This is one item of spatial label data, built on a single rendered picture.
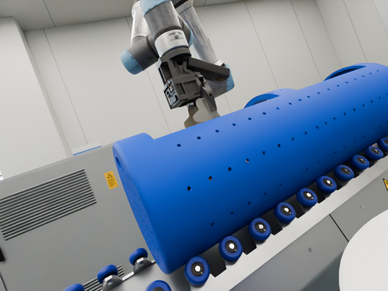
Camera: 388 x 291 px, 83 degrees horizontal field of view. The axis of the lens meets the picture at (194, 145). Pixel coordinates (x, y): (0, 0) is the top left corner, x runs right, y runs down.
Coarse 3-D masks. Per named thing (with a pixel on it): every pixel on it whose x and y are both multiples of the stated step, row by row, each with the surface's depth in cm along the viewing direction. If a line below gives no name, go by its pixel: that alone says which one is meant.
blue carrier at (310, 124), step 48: (288, 96) 54; (336, 96) 56; (384, 96) 62; (144, 144) 39; (192, 144) 40; (240, 144) 42; (288, 144) 46; (336, 144) 52; (144, 192) 34; (192, 192) 36; (240, 192) 40; (288, 192) 48; (192, 240) 37
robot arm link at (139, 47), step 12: (132, 12) 85; (144, 24) 72; (132, 36) 69; (144, 36) 67; (132, 48) 63; (144, 48) 62; (132, 60) 64; (144, 60) 64; (156, 60) 65; (132, 72) 67
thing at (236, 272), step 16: (368, 160) 63; (384, 160) 63; (336, 176) 58; (368, 176) 58; (320, 192) 54; (336, 192) 54; (352, 192) 54; (304, 208) 50; (320, 208) 50; (288, 224) 47; (304, 224) 48; (256, 240) 44; (272, 240) 45; (288, 240) 45; (256, 256) 42; (272, 256) 42; (224, 272) 40; (240, 272) 40; (192, 288) 38; (208, 288) 38; (224, 288) 38
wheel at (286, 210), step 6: (276, 204) 48; (282, 204) 48; (288, 204) 48; (276, 210) 47; (282, 210) 47; (288, 210) 47; (294, 210) 47; (276, 216) 47; (282, 216) 46; (288, 216) 46; (294, 216) 46; (288, 222) 46
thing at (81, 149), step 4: (88, 144) 200; (92, 144) 201; (96, 144) 203; (76, 148) 195; (80, 148) 196; (84, 148) 198; (88, 148) 199; (92, 148) 200; (72, 152) 193; (76, 152) 194; (80, 152) 196
